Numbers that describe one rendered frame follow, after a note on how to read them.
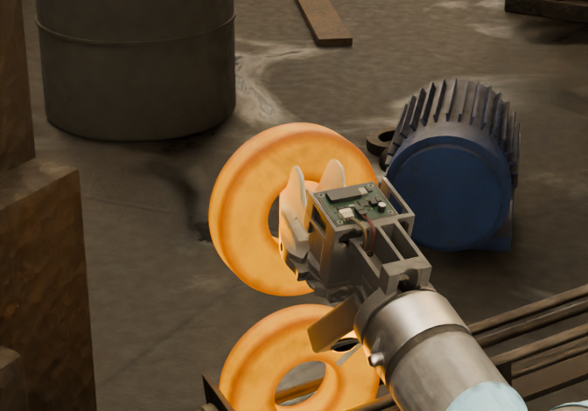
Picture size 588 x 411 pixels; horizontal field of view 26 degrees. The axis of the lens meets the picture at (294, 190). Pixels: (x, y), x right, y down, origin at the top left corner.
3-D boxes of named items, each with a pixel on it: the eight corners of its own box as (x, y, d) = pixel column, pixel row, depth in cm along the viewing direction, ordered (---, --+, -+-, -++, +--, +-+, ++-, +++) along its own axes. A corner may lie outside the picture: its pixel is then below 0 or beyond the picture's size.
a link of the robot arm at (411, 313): (464, 384, 99) (370, 409, 96) (435, 344, 102) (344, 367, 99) (482, 314, 94) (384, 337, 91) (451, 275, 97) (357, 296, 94)
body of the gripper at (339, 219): (385, 170, 105) (457, 263, 96) (370, 250, 110) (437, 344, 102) (300, 187, 102) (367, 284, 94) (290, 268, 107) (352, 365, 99)
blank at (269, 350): (279, 471, 126) (293, 491, 124) (185, 386, 118) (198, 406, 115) (393, 364, 127) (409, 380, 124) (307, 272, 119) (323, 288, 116)
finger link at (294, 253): (315, 203, 110) (359, 266, 104) (312, 219, 111) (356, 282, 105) (265, 212, 108) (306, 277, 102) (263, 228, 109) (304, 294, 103)
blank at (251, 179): (195, 147, 110) (208, 159, 107) (355, 102, 115) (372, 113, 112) (220, 303, 116) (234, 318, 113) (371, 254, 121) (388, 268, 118)
